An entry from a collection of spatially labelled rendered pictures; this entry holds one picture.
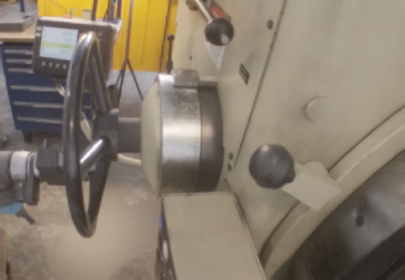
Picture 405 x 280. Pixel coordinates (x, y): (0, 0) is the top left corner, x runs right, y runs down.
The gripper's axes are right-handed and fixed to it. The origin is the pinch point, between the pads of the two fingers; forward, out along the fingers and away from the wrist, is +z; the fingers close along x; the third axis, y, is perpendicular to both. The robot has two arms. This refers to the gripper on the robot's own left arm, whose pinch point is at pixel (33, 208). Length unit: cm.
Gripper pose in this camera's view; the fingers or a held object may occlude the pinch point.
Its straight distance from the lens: 135.5
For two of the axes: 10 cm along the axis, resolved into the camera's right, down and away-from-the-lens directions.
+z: 2.4, 7.9, 5.7
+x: -3.0, -5.0, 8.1
